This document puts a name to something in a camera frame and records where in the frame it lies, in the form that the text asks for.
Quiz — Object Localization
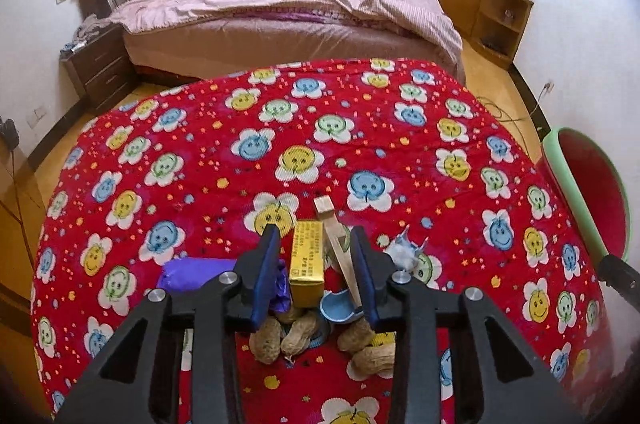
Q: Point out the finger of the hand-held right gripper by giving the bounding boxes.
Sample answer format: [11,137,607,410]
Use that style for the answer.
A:
[52,224,283,424]
[597,254,640,305]
[349,226,586,424]

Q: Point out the small yellow box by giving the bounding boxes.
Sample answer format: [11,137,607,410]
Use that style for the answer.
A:
[289,219,326,309]

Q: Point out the red bucket with green rim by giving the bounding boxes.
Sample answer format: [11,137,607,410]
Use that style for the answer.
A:
[541,127,632,265]

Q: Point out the peanut in shell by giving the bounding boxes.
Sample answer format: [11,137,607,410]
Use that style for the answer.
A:
[281,311,321,357]
[272,304,306,322]
[348,346,396,380]
[337,319,373,352]
[248,318,285,365]

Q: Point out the wooden clip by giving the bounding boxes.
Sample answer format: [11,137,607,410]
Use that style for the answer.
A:
[313,195,363,307]

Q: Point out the purple plastic bag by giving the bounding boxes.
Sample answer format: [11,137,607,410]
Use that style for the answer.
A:
[157,256,291,320]

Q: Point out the red flower print blanket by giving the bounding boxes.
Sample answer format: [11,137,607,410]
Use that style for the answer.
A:
[30,58,621,424]

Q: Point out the wooden bed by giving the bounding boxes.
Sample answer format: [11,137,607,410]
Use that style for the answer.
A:
[75,0,468,87]

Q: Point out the wooden wardrobe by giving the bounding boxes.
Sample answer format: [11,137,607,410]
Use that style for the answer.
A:
[0,144,56,405]

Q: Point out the wooden nightstand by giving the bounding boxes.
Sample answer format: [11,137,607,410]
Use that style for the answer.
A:
[60,24,136,115]

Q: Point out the wooden corner shelf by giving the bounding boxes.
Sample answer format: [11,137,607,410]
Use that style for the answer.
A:
[470,0,535,69]

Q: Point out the black power adapter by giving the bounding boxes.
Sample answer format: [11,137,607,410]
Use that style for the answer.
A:
[0,118,21,149]

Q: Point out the pink cloth pile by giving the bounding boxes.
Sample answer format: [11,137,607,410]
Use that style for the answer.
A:
[65,14,108,49]

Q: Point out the floor cable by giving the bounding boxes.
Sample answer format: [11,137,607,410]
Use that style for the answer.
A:
[475,94,548,125]

